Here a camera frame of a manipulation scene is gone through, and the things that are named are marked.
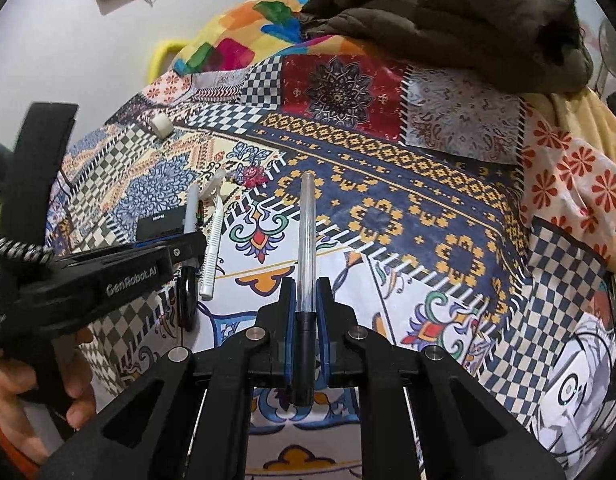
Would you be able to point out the small white tape roll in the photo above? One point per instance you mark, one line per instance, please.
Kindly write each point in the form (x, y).
(161, 125)

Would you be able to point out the patchwork patterned bedsheet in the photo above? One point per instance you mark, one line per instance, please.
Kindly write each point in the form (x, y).
(413, 200)

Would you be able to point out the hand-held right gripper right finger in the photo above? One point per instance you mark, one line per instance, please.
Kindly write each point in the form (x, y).
(322, 350)

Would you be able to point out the yellow colour-block blanket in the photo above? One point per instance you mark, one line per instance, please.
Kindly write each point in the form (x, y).
(228, 35)

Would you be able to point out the white standing fan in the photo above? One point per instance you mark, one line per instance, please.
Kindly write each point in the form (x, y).
(615, 50)

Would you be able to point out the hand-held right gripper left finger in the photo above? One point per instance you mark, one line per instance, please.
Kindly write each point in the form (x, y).
(290, 350)

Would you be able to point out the small black box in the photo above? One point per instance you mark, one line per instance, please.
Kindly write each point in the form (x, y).
(160, 225)

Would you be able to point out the person's left hand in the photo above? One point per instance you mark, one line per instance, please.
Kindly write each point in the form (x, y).
(18, 380)

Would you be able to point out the brown padded jacket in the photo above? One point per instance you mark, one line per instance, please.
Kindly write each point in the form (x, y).
(463, 20)

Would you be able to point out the clear pen with black cap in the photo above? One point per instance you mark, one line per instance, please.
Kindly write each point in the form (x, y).
(306, 240)

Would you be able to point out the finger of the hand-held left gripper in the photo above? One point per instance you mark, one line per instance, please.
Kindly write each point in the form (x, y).
(188, 250)

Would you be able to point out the black cylindrical tube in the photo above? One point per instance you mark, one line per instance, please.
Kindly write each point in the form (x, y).
(188, 300)

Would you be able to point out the person's left forearm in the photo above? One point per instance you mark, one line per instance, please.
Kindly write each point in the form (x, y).
(3, 435)

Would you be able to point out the yellow foam tube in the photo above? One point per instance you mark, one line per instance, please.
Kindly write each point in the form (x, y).
(160, 55)

